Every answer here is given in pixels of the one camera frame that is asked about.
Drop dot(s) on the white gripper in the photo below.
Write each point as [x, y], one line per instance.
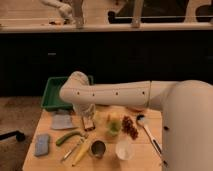
[84, 110]

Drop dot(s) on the grey towel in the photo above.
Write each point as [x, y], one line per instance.
[61, 121]

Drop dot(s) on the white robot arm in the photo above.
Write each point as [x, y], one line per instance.
[186, 107]

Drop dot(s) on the steel metal cup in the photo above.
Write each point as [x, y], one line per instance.
[98, 148]

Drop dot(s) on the brown snack package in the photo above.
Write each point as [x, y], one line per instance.
[88, 124]

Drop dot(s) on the green yellow toy fruit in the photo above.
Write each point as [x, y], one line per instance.
[113, 124]

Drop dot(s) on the yellow banana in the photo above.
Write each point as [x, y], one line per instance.
[84, 147]

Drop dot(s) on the green plastic tray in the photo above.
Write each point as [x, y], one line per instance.
[51, 100]

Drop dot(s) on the green chili pepper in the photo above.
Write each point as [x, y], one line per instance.
[65, 137]

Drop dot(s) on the brown grape bunch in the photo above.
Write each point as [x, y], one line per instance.
[129, 128]

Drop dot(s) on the orange bowl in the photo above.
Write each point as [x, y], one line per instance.
[136, 109]

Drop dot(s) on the blue sponge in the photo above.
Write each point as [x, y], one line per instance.
[42, 145]

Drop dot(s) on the black chair wheel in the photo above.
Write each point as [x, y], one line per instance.
[19, 135]

